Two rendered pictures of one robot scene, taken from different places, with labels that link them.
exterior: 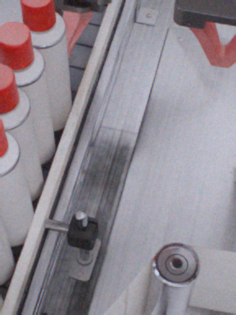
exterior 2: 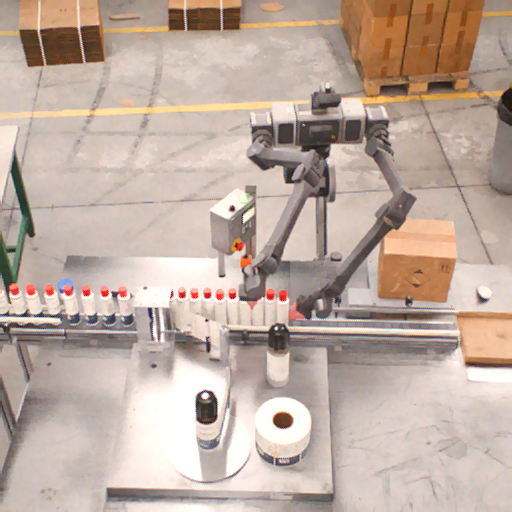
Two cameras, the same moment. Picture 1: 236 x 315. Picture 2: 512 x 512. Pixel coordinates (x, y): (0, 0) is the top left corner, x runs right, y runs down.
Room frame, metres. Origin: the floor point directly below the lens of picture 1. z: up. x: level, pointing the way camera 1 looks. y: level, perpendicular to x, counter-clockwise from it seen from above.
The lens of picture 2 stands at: (0.01, -2.16, 3.43)
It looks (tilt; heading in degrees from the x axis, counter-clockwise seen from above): 43 degrees down; 82
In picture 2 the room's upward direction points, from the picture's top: straight up
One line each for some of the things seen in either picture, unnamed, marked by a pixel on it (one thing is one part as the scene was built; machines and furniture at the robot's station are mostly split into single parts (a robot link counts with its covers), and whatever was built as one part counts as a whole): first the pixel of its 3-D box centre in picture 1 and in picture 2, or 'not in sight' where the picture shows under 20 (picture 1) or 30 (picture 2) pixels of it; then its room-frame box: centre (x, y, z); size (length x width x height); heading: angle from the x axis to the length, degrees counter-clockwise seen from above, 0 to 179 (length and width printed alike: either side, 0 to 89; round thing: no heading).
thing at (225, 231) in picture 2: not in sight; (233, 222); (0.28, 0.23, 1.38); 0.17 x 0.10 x 0.19; 45
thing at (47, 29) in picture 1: (45, 63); (282, 310); (0.46, 0.11, 0.98); 0.05 x 0.05 x 0.20
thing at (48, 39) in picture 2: not in sight; (63, 31); (-0.66, 4.29, 0.16); 0.65 x 0.54 x 0.32; 1
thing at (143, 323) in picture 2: not in sight; (155, 318); (-0.06, 0.11, 1.01); 0.14 x 0.13 x 0.26; 170
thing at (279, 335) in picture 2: not in sight; (278, 354); (0.40, -0.17, 1.03); 0.09 x 0.09 x 0.30
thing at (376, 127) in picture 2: not in sight; (378, 135); (0.96, 0.62, 1.45); 0.09 x 0.08 x 0.12; 176
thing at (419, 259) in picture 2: not in sight; (415, 259); (1.09, 0.32, 0.99); 0.30 x 0.24 x 0.27; 165
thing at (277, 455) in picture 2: not in sight; (282, 432); (0.36, -0.47, 0.95); 0.20 x 0.20 x 0.14
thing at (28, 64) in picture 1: (24, 98); (270, 308); (0.41, 0.12, 0.98); 0.05 x 0.05 x 0.20
